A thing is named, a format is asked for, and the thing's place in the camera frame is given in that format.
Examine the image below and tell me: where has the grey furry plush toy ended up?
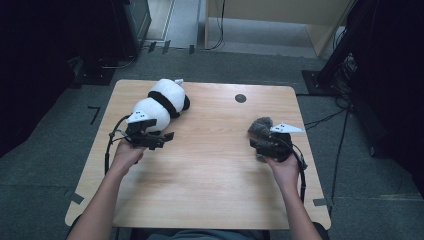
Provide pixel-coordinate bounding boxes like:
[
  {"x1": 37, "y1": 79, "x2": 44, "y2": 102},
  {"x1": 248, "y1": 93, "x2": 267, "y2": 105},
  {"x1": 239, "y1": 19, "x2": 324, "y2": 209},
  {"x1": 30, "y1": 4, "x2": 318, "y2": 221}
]
[{"x1": 247, "y1": 116, "x2": 275, "y2": 163}]

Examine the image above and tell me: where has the black and white panda plush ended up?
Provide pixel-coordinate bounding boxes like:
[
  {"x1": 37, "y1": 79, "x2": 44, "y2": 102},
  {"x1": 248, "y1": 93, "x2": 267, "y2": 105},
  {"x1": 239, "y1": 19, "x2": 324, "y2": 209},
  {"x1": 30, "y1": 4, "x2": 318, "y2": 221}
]
[{"x1": 131, "y1": 78, "x2": 191, "y2": 134}]

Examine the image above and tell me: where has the hand-held gripper black cable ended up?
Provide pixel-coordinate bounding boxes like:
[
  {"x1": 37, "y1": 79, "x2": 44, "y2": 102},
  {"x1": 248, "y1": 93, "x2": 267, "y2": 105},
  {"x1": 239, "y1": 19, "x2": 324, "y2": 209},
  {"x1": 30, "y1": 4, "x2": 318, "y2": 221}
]
[
  {"x1": 104, "y1": 114, "x2": 131, "y2": 176},
  {"x1": 279, "y1": 139, "x2": 308, "y2": 204}
]

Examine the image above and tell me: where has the light wooden cabinet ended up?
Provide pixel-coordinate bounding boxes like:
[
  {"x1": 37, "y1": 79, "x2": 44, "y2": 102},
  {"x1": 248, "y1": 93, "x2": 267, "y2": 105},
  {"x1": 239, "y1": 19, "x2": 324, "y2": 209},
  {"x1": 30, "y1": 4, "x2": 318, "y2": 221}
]
[{"x1": 203, "y1": 0, "x2": 354, "y2": 58}]

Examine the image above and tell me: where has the left hand-held gripper black cable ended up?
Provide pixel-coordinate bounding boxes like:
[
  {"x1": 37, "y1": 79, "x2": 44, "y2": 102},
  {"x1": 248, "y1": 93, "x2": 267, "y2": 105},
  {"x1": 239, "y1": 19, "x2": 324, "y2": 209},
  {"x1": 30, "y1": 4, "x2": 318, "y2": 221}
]
[{"x1": 104, "y1": 114, "x2": 131, "y2": 176}]

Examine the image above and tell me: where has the black metal stand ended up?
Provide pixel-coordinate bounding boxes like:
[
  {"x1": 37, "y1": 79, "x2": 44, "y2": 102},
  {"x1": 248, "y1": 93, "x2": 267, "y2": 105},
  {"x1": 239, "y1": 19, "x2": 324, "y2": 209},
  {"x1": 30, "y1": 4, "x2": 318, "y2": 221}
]
[{"x1": 301, "y1": 0, "x2": 371, "y2": 98}]

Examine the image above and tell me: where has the person's right hand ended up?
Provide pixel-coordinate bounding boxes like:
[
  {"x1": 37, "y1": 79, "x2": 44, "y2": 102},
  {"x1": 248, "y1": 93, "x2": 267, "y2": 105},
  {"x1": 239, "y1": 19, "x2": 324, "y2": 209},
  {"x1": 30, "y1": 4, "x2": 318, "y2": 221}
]
[{"x1": 265, "y1": 154, "x2": 300, "y2": 193}]

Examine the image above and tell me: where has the long black floor cable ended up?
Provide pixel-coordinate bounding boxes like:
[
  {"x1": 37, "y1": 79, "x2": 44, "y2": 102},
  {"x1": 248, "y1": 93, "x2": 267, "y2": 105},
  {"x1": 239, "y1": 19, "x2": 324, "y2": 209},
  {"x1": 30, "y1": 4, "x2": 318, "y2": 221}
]
[{"x1": 304, "y1": 106, "x2": 351, "y2": 214}]

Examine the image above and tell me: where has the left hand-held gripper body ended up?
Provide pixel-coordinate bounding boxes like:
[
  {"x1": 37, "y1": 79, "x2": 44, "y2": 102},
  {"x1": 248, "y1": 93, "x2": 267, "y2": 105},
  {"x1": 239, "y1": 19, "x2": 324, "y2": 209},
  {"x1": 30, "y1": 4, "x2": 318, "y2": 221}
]
[{"x1": 125, "y1": 110, "x2": 165, "y2": 151}]

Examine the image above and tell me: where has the person's dark clothing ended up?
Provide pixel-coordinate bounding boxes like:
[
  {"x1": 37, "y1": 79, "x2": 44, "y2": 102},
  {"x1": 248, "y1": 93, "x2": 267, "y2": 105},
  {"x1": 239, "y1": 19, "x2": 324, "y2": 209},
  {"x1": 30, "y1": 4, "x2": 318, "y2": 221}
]
[{"x1": 129, "y1": 228, "x2": 271, "y2": 240}]

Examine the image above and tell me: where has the hanging black cable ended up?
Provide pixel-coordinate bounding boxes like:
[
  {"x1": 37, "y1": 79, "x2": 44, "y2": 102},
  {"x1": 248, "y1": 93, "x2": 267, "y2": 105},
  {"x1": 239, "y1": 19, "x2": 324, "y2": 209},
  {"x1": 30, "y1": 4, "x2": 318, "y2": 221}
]
[{"x1": 204, "y1": 0, "x2": 226, "y2": 51}]

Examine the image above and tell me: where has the right hand-held gripper black cable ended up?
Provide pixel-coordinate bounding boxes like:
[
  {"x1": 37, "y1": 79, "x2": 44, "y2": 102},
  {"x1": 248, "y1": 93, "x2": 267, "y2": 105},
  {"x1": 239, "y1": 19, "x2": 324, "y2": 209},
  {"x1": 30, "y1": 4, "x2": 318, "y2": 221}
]
[{"x1": 279, "y1": 139, "x2": 308, "y2": 204}]

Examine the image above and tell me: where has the coiled black floor cable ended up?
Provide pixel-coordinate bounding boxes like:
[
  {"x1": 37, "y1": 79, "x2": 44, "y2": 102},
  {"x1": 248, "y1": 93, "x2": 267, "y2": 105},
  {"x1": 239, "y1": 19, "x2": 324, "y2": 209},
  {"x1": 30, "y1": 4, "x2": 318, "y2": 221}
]
[{"x1": 98, "y1": 54, "x2": 138, "y2": 70}]

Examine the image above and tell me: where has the person's left hand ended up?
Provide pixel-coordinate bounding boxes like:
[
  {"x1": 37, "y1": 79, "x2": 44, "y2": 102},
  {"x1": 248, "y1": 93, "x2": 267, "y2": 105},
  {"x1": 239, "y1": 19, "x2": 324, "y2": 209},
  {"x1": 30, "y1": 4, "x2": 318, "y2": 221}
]
[{"x1": 109, "y1": 139, "x2": 147, "y2": 175}]

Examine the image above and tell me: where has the black stand base plate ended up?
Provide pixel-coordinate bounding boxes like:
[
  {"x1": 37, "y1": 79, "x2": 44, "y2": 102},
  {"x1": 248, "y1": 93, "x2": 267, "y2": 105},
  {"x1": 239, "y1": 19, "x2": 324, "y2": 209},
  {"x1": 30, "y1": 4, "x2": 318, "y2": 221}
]
[{"x1": 68, "y1": 56, "x2": 116, "y2": 89}]

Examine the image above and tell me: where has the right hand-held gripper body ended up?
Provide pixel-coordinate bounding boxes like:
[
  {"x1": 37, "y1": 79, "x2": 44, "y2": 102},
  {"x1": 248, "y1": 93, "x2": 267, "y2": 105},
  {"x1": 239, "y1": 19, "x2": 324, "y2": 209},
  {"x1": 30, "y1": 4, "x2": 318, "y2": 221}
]
[{"x1": 250, "y1": 123, "x2": 305, "y2": 163}]

